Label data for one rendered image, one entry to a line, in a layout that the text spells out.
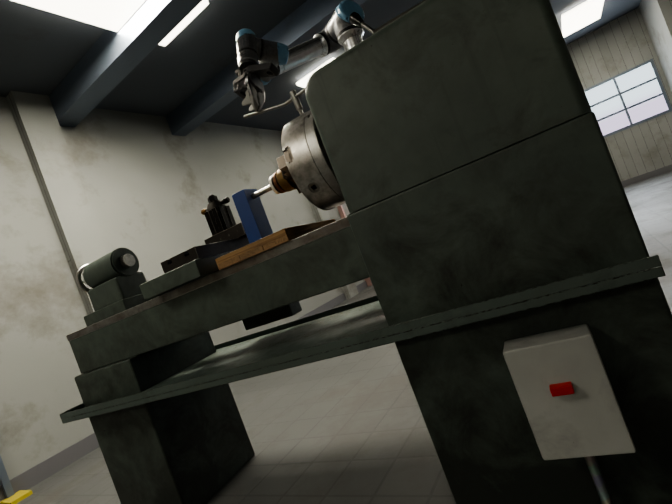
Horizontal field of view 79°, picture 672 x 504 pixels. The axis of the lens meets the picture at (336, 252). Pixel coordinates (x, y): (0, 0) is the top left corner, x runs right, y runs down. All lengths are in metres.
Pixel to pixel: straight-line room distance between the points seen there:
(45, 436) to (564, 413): 3.61
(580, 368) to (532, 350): 0.09
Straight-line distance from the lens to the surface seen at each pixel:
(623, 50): 10.38
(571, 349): 1.00
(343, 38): 1.91
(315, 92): 1.17
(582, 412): 1.06
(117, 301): 2.03
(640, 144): 10.20
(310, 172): 1.23
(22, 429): 3.97
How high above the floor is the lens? 0.77
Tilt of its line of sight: level
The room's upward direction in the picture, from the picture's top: 21 degrees counter-clockwise
